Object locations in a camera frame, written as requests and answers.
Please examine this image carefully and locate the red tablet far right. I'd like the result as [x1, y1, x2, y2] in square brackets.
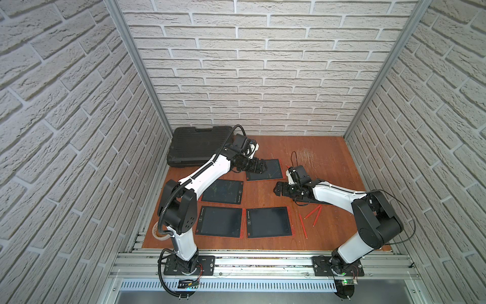
[246, 159, 284, 182]

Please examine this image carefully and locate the right aluminium corner post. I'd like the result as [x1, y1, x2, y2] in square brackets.
[343, 0, 432, 141]

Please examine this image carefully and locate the red tablet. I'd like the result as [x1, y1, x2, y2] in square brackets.
[246, 206, 292, 239]
[200, 179, 244, 205]
[246, 159, 284, 182]
[196, 206, 243, 238]

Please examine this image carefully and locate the white perforated cable duct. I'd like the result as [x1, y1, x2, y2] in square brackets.
[120, 279, 337, 293]

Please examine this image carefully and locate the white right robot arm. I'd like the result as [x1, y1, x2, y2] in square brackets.
[273, 165, 404, 267]

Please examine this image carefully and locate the red tablet front right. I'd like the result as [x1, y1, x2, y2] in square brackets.
[246, 206, 292, 239]

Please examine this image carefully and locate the aluminium front rail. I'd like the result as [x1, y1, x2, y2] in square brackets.
[108, 250, 421, 281]

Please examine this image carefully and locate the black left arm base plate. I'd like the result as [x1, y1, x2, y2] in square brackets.
[163, 255, 216, 276]

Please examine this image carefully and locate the red stylus front middle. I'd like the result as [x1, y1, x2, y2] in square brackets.
[304, 205, 321, 219]

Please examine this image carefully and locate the red tablet middle left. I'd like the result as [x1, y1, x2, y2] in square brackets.
[200, 179, 244, 205]

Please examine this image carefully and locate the left aluminium corner post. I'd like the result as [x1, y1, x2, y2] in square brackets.
[105, 0, 173, 139]

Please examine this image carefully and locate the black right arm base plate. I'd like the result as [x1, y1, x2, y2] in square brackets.
[311, 255, 365, 277]

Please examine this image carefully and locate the red tablet front left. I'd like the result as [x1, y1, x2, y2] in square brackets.
[196, 206, 243, 238]

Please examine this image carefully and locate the red stylus front right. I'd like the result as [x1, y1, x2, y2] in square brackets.
[313, 206, 322, 227]

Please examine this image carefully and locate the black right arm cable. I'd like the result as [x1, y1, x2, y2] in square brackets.
[370, 189, 417, 246]

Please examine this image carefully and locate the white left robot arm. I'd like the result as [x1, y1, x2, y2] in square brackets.
[157, 134, 266, 263]

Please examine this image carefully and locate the red stylus front left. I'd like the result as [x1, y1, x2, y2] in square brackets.
[299, 214, 308, 239]

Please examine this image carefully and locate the aluminium corner post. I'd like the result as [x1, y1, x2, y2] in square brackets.
[343, 0, 432, 141]
[105, 0, 173, 139]

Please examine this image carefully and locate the clear tape roll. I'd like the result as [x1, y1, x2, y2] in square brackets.
[151, 223, 170, 241]

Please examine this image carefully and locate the black plastic tool case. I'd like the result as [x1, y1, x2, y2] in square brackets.
[167, 126, 232, 168]

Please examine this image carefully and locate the red stylus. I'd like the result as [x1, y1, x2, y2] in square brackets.
[304, 205, 321, 219]
[299, 214, 308, 239]
[313, 206, 322, 227]

